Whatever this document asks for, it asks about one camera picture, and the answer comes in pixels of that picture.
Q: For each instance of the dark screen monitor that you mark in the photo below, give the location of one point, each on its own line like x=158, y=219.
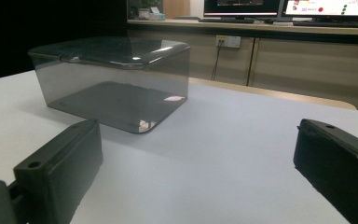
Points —
x=241, y=6

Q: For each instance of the black keyboard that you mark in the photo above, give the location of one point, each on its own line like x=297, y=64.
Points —
x=332, y=24
x=227, y=20

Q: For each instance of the pale tissue box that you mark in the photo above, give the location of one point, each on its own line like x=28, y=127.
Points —
x=157, y=15

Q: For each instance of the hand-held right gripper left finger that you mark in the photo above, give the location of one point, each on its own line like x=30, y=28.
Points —
x=59, y=168

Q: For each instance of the smoky transparent lidded plastic box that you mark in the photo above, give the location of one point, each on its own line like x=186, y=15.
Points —
x=105, y=77

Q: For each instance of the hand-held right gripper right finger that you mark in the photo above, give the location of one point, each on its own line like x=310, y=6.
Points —
x=338, y=168

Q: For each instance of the white wall socket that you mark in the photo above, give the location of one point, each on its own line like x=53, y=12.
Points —
x=228, y=41

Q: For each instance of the black computer mouse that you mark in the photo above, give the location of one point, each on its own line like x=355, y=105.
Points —
x=269, y=21

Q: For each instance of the white screen monitor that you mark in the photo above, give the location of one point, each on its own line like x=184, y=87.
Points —
x=329, y=6

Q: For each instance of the long wooden desk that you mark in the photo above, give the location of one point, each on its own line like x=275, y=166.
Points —
x=307, y=62

